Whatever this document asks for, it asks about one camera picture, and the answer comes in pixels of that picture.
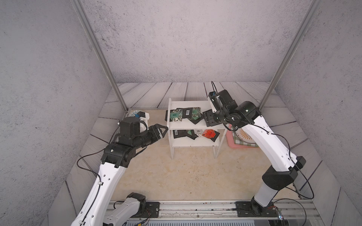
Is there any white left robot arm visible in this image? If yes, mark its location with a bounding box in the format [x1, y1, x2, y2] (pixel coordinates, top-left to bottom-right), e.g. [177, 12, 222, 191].
[72, 116, 168, 226]

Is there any small patterned bowl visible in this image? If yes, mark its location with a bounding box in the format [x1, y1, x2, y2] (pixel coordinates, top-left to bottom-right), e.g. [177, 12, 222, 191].
[126, 110, 140, 118]

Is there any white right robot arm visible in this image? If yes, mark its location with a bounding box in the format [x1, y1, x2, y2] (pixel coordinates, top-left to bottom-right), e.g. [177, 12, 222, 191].
[204, 100, 306, 217]

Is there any metal frame post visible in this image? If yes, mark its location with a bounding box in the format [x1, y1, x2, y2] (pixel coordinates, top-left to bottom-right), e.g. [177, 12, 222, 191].
[71, 0, 128, 111]
[259, 0, 323, 110]

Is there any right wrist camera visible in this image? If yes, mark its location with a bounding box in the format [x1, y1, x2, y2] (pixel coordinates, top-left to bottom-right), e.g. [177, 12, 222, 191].
[208, 89, 238, 113]

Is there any right metal frame post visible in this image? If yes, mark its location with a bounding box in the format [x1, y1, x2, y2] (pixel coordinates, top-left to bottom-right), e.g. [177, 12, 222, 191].
[259, 0, 323, 110]

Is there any white orange pattern plate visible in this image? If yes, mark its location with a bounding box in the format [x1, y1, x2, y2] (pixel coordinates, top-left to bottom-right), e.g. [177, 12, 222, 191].
[235, 129, 255, 144]

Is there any black barcode bag lower shelf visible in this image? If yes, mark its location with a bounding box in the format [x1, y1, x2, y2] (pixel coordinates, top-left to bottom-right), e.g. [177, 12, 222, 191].
[173, 130, 188, 139]

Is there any black barcode tea bag top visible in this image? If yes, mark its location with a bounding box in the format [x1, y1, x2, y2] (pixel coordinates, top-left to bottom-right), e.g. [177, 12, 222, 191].
[182, 108, 193, 119]

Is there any green checkered cloth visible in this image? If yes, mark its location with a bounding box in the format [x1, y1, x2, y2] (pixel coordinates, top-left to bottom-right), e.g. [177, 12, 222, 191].
[232, 131, 258, 147]

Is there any pink tray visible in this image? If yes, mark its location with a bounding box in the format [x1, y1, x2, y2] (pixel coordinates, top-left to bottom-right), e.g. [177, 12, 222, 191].
[226, 130, 253, 149]

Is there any red tea bag lower shelf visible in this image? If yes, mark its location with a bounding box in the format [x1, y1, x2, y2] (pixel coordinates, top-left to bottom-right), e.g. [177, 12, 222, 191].
[202, 130, 220, 142]

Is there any white tea bag lower shelf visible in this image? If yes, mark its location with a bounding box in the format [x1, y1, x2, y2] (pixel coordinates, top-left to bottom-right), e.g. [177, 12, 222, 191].
[194, 130, 205, 137]

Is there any left metal frame post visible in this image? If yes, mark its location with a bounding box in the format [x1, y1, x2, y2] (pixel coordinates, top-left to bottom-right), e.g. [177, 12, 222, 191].
[71, 0, 128, 111]

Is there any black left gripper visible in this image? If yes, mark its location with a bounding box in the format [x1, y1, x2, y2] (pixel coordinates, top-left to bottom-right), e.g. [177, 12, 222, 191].
[131, 123, 169, 150]

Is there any metal base rail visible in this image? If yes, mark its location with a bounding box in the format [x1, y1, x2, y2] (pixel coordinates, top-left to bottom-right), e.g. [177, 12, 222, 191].
[106, 199, 326, 226]

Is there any green label tea bag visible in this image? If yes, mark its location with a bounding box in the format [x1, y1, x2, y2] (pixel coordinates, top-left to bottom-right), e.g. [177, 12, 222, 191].
[191, 107, 201, 121]
[169, 109, 183, 121]

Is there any white two-tier shelf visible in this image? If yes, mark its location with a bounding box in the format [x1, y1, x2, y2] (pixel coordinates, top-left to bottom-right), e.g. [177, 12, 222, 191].
[167, 98, 226, 159]

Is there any green black bag lower shelf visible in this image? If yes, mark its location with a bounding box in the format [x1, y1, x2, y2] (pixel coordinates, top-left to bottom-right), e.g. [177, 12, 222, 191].
[186, 130, 198, 140]

